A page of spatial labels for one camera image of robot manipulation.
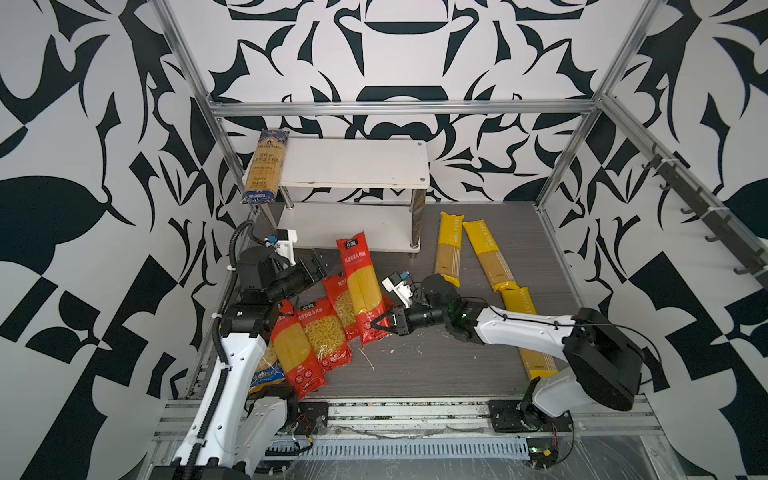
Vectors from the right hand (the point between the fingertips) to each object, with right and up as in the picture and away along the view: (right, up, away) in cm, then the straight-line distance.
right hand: (375, 327), depth 73 cm
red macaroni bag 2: (-14, -4, +11) cm, 19 cm away
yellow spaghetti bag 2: (+39, +10, +26) cm, 48 cm away
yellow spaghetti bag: (+24, +18, +32) cm, 44 cm away
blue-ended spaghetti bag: (-29, +40, +6) cm, 50 cm away
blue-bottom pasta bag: (-27, -13, +4) cm, 31 cm away
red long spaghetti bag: (-3, +8, +3) cm, 9 cm away
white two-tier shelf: (-10, +39, +49) cm, 64 cm away
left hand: (-9, +18, -2) cm, 20 cm away
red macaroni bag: (-11, +5, +17) cm, 21 cm away
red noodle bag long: (-19, -12, +4) cm, 23 cm away
